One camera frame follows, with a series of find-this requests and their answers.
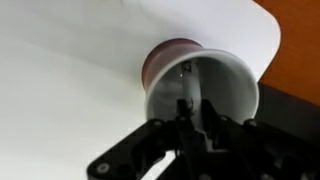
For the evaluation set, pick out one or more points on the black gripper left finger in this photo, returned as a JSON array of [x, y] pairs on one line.
[[146, 146]]

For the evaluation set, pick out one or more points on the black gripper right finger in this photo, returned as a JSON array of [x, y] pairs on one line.
[[240, 146]]

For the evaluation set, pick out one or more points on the white square board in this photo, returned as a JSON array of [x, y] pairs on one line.
[[66, 83]]

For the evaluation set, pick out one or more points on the orange panel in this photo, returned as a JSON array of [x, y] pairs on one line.
[[296, 50]]

